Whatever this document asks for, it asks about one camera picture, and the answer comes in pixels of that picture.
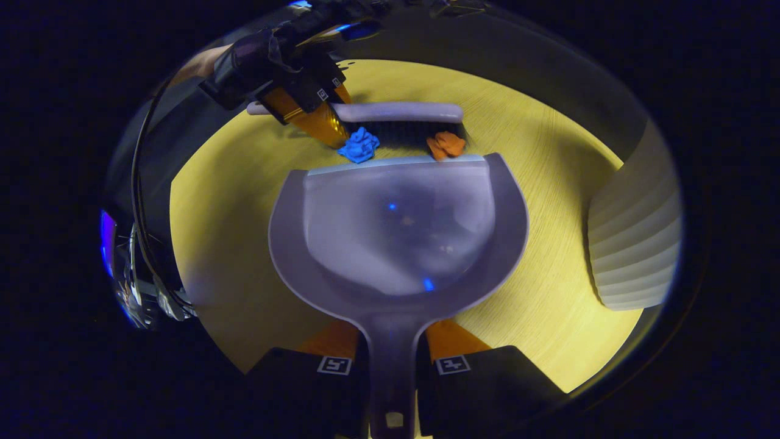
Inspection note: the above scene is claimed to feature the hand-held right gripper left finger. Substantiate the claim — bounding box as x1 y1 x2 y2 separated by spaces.
244 320 372 439

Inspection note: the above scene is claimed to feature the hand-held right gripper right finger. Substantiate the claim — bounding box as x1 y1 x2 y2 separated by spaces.
416 318 569 438

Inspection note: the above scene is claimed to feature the blue paper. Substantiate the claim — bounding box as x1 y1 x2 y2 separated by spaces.
337 127 381 164

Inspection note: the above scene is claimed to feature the small pink broom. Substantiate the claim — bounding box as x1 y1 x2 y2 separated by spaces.
247 102 467 147

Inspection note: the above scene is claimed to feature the orange paper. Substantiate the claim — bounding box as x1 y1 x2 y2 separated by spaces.
426 131 467 162

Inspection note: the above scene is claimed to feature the pink dustpan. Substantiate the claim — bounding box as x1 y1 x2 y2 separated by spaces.
268 152 530 439

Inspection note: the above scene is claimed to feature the shiny metal frame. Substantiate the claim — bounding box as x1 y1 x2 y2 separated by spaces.
101 207 199 331

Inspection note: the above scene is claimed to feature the black cable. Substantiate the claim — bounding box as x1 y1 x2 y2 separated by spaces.
130 73 196 312

